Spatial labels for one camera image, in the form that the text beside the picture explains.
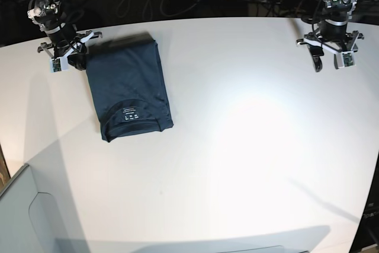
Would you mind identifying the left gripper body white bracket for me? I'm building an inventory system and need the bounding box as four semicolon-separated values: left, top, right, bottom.
296;20;364;69

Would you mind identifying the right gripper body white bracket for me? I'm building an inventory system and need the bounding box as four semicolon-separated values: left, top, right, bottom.
37;30;102;73

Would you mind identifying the dark blue T-shirt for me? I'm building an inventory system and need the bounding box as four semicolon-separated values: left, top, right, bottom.
85;32;174;142

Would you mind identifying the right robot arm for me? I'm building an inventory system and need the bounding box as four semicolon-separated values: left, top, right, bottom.
27;0;102;72

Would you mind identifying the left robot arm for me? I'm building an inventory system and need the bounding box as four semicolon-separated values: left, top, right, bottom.
296;0;364;72

